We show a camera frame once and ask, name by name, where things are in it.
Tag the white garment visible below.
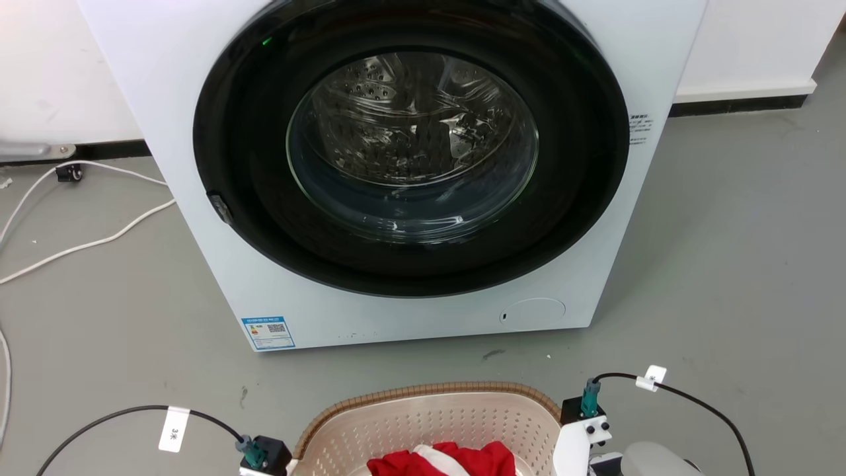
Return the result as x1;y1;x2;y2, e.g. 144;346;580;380
412;444;471;476

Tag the blue energy label sticker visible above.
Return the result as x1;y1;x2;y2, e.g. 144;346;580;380
241;316;296;351

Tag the grey door latch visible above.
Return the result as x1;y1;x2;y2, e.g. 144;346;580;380
207;191;233;225

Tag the white floor cable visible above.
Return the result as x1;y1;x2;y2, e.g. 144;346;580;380
0;159;169;247
0;198;177;286
0;328;13;447

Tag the teal cable connector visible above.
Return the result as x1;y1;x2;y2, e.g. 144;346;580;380
235;434;269;471
580;377;603;419

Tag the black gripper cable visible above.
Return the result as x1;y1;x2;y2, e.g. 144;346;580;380
592;372;756;476
35;405;247;476

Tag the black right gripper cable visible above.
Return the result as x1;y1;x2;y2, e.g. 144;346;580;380
592;372;756;476

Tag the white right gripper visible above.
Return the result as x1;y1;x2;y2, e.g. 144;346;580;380
553;416;613;476

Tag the white front-load washing machine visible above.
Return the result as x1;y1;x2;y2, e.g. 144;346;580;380
77;0;709;352

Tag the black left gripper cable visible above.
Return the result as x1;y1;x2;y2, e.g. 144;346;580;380
35;405;247;476

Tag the round filter cover flap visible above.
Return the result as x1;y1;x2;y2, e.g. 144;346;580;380
499;297;567;326

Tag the teal right cable connector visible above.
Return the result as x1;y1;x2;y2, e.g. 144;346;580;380
580;377;603;419

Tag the grey metal bar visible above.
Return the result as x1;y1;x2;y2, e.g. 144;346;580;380
0;139;77;164

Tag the white text sticker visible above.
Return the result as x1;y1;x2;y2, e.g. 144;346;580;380
629;113;654;146

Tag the red garment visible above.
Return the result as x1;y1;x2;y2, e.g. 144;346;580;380
367;441;518;476

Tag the small white cable tag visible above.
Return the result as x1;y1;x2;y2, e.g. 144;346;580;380
635;364;668;393

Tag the black round washer door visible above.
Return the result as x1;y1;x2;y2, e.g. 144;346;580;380
193;0;631;298

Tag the teal left cable connector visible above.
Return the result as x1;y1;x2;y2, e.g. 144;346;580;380
235;434;269;471

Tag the beige perforated laundry basket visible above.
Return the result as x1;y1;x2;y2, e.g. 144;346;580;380
291;381;563;476

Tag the long white cable tag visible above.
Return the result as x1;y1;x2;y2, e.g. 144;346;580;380
158;406;191;454

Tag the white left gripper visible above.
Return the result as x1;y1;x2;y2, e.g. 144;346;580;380
239;459;298;476

